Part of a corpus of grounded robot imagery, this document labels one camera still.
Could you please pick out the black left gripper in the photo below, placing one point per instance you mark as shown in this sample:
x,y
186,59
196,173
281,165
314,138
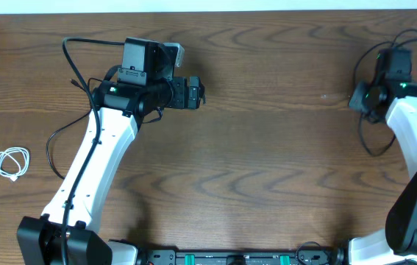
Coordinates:
x,y
181,99

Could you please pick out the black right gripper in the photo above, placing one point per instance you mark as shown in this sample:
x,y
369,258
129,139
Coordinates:
x,y
360,89

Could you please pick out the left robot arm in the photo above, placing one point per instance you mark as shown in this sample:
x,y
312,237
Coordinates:
x,y
67,231

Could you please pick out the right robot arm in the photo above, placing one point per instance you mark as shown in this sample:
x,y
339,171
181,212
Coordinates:
x,y
391,98

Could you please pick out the clear tape piece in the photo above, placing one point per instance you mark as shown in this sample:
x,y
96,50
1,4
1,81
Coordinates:
x,y
335,96

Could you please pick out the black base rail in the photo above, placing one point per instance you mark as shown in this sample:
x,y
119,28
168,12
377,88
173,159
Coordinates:
x,y
308,253

